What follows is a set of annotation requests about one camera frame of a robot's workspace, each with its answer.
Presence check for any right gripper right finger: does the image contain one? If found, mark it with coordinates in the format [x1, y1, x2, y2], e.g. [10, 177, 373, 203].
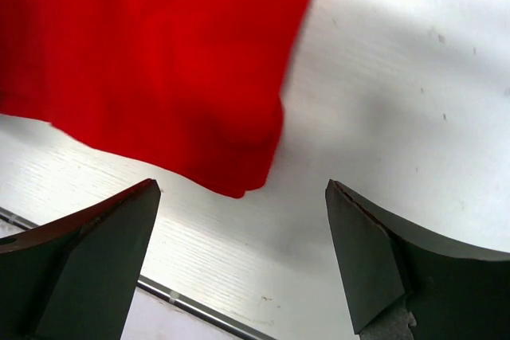
[325, 181, 509, 339]

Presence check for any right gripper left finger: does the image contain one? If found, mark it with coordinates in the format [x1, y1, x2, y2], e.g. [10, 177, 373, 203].
[1, 179, 161, 339]

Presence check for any red t shirt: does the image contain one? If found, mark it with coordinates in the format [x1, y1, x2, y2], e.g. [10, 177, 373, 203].
[1, 0, 310, 198]

